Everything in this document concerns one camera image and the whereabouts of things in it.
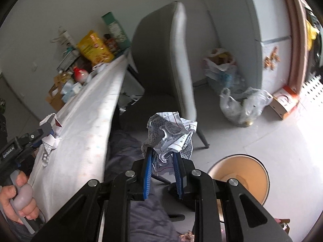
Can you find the dotted white tablecloth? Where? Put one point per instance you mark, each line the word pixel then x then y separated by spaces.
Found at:
pixel 83 131

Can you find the round beige bin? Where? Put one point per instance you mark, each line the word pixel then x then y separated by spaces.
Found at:
pixel 242 174

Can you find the clear plastic bag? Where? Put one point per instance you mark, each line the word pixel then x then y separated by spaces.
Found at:
pixel 242 105

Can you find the tall green box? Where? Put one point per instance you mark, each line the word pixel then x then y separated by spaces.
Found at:
pixel 116 30

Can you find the white filled plastic bag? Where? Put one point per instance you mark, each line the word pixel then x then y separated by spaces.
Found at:
pixel 222 70

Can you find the yellow snack bag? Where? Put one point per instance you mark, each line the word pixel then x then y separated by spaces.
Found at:
pixel 94 46

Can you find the blue white tissue box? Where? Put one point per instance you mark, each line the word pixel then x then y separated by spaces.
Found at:
pixel 70 89

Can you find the red white bottle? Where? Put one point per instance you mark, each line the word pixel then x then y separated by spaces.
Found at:
pixel 80 74

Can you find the printed paper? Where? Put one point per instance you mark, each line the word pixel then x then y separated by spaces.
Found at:
pixel 169 131

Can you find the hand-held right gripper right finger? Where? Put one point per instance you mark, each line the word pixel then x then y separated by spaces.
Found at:
pixel 178 176

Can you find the white pegboard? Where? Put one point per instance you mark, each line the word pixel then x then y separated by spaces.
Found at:
pixel 313 90

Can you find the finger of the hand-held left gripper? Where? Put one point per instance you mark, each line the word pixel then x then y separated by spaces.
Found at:
pixel 32 137

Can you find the brown fridge magnet cluster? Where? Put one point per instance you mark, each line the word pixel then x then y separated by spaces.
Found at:
pixel 272 58

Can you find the person's left hand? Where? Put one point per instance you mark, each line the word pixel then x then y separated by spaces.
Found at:
pixel 6 196

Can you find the white tissue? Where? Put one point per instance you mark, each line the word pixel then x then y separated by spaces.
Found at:
pixel 51 143

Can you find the yellow cloth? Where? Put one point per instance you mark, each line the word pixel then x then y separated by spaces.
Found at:
pixel 311 32

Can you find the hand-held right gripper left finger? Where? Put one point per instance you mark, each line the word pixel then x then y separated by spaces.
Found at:
pixel 147 176

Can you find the person's dark grey trousers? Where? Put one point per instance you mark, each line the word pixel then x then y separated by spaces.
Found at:
pixel 126 151

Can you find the blue red white packet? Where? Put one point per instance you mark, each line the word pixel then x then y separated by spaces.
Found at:
pixel 51 121

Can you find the grey chair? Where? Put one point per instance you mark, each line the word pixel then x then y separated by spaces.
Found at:
pixel 161 55

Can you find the pink curtain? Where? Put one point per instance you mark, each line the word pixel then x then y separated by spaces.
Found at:
pixel 296 30

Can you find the white refrigerator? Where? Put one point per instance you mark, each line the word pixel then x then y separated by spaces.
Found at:
pixel 267 12

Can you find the orange white cardboard box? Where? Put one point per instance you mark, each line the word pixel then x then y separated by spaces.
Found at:
pixel 284 102

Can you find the open cardboard box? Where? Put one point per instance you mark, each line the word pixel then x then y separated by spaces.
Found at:
pixel 54 98

